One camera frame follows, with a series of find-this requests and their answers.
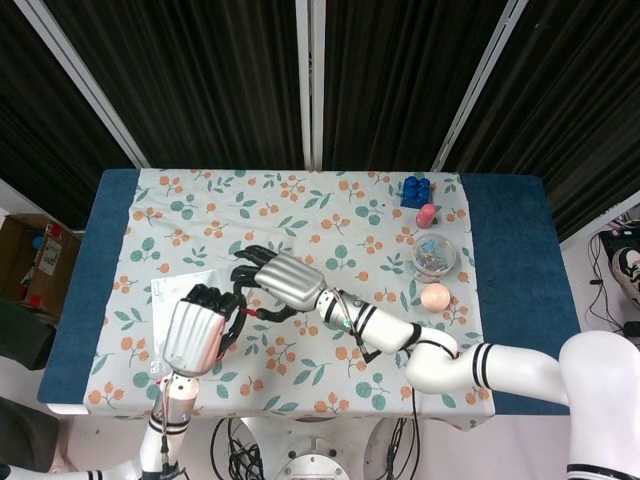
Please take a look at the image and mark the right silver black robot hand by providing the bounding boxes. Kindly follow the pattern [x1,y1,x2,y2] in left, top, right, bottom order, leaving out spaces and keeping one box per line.
[230,243,324,324]

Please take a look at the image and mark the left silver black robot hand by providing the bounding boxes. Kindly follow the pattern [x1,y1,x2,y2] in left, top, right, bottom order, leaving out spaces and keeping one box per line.
[162,283,249,377]

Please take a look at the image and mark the clear plastic bag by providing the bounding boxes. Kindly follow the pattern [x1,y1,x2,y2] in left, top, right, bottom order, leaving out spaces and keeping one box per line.
[148,269,259,377]

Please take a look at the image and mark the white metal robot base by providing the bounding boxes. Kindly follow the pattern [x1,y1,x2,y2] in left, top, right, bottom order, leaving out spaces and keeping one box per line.
[238,414,397,480]

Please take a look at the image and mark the white fruit-and-leaf print tablecloth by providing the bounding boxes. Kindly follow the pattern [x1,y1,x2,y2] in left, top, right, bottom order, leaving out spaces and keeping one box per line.
[84,168,496,431]

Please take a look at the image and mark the clear jar of coloured clips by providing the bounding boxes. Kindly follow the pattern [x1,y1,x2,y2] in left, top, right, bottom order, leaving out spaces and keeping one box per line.
[410,234,459,284]

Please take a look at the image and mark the peach coloured ball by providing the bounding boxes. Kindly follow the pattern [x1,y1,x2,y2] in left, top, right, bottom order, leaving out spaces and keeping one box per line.
[420,283,451,311]

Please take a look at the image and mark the blue plastic building block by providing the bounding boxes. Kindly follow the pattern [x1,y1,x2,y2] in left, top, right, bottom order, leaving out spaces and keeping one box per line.
[399,175,432,208]

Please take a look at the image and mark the black cloth bundle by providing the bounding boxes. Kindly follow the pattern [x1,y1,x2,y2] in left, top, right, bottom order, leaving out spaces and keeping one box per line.
[0,297,57,371]

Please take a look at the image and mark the brown cardboard box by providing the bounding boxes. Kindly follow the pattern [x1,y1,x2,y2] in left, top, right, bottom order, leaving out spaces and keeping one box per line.
[0,213,82,321]

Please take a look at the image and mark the dark brown cloth bundle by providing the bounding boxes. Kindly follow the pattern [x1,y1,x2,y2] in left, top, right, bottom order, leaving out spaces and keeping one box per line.
[0,397,62,474]

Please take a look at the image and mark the black pleated curtain panel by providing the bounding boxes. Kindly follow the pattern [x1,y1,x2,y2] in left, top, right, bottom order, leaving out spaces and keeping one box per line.
[43,0,306,171]
[323,0,512,172]
[443,0,640,242]
[0,0,137,227]

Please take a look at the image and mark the blue fabric table cover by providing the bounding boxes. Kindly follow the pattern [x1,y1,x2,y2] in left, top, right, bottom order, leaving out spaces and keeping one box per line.
[37,168,584,416]

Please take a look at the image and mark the black cable bundle under robot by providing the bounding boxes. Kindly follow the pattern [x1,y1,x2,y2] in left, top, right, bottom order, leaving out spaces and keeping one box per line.
[209,417,267,480]

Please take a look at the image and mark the white metal frame post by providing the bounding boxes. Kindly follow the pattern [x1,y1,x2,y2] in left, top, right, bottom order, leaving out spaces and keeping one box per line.
[13,0,150,169]
[432,0,529,172]
[294,0,327,171]

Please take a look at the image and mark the black floor cable tangle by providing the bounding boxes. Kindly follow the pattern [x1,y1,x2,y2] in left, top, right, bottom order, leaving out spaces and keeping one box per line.
[585,209,640,347]

